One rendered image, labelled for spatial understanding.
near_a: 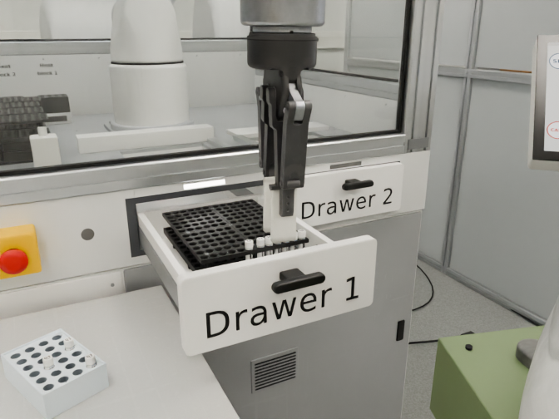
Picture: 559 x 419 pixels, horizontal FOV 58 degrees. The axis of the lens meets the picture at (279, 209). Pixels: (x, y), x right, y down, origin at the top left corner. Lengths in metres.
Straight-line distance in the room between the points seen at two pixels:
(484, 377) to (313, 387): 0.76
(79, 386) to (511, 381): 0.51
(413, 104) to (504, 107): 1.28
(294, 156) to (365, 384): 0.96
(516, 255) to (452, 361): 1.89
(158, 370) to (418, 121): 0.77
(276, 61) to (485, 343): 0.40
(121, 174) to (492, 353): 0.63
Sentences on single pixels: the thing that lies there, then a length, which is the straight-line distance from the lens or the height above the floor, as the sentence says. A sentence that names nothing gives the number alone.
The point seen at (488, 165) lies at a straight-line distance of 2.50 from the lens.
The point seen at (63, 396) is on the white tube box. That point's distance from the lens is 0.71.
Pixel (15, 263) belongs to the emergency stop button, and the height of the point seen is 0.88.
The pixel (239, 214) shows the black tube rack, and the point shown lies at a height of 0.90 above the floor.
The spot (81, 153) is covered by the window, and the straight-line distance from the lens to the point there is 0.91.
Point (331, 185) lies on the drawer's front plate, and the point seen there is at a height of 0.90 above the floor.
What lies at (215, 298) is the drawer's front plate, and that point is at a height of 0.89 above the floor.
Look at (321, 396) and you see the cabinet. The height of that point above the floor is 0.35.
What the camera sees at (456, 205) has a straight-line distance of 2.66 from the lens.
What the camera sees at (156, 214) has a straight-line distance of 0.96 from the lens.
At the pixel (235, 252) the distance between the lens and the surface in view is 0.75.
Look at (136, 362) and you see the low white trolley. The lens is 0.78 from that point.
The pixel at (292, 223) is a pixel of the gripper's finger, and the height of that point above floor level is 0.99.
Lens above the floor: 1.21
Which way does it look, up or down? 20 degrees down
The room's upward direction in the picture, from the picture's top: straight up
